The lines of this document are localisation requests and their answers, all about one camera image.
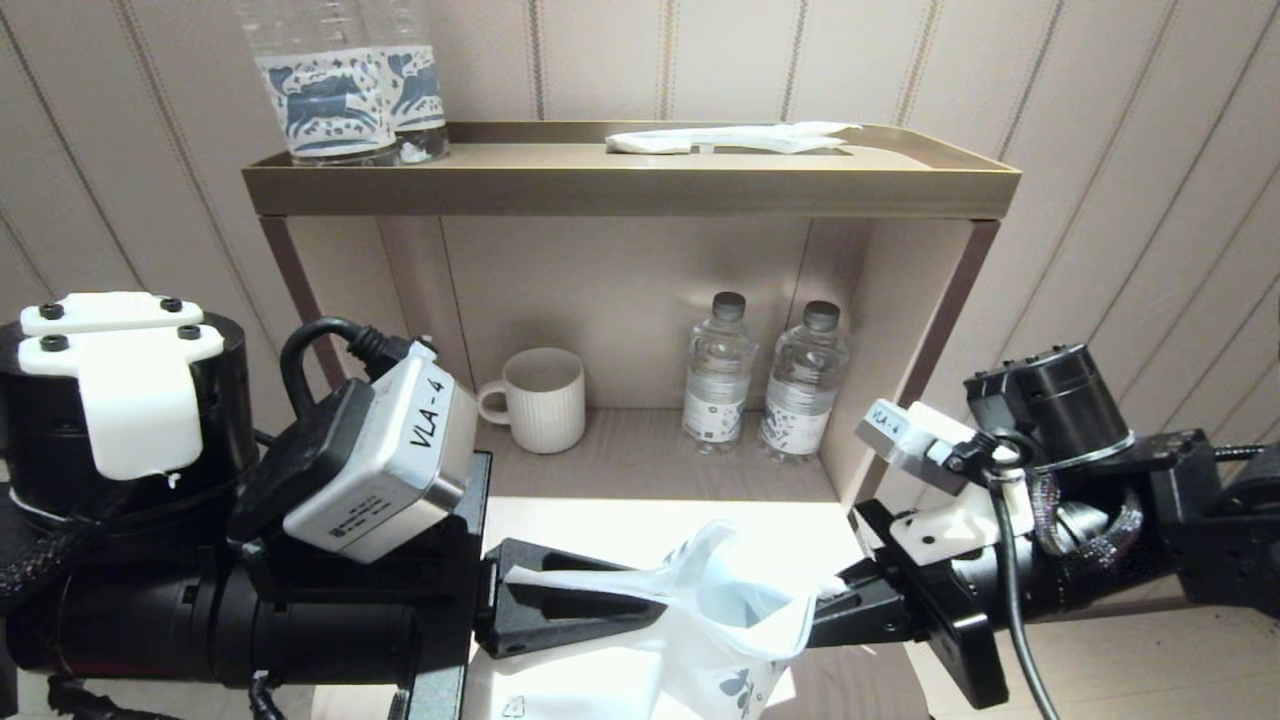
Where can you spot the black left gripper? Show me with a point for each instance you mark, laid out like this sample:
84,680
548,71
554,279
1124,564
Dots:
440,660

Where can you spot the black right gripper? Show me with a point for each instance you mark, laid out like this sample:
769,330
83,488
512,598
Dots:
960,640

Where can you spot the white leaf-print plastic bag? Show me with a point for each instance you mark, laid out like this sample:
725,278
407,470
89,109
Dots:
720,620

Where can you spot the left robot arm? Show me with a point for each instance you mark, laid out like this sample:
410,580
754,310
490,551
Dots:
150,620

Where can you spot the white left arm joint cover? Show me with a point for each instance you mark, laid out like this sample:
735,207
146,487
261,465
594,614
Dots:
130,400

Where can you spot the white ribbed mug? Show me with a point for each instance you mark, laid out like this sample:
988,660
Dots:
545,405

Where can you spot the small clear water bottle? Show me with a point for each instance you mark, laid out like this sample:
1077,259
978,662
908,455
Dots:
716,380
802,390

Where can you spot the bronze open shelf unit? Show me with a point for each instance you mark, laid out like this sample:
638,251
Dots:
620,185

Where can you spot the white folded sachet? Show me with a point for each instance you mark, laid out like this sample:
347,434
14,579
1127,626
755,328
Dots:
648,146

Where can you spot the white packet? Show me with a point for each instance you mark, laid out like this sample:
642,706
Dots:
770,138

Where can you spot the large bottle blue deer label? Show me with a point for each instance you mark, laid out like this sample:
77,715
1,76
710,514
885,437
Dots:
420,90
325,95

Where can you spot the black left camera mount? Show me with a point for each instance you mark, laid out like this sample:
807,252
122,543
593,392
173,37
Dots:
400,580

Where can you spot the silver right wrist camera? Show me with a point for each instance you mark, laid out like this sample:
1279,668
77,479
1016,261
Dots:
900,440

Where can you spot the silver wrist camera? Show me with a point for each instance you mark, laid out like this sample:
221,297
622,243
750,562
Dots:
380,470
900,440

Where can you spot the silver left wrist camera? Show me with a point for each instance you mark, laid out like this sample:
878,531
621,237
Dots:
380,470

